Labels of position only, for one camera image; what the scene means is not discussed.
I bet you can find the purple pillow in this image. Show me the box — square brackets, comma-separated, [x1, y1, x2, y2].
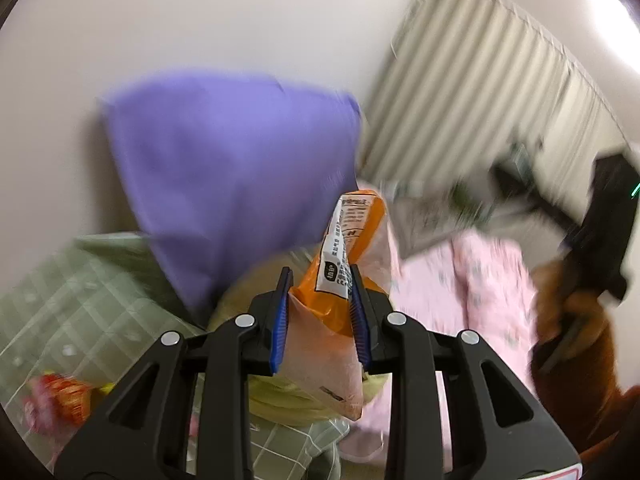
[102, 70, 361, 316]

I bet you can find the beige curtain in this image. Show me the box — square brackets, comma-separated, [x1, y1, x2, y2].
[359, 0, 627, 209]

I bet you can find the green white carton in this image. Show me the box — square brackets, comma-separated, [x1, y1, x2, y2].
[388, 181, 496, 259]

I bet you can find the red paper cup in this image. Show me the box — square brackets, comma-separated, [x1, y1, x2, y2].
[23, 373, 115, 436]

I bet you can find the yellow trash bag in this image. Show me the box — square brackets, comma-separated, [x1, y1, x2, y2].
[207, 244, 392, 426]

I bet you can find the orange snack bag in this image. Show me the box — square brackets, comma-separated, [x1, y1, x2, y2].
[281, 190, 392, 420]

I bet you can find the brown fuzzy sleeve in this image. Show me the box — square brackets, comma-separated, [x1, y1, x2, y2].
[530, 260, 639, 479]

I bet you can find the green checkered tablecloth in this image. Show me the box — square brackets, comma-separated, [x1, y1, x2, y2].
[1, 233, 348, 479]

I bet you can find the pink floral bedding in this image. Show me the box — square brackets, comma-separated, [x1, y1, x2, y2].
[339, 231, 542, 466]

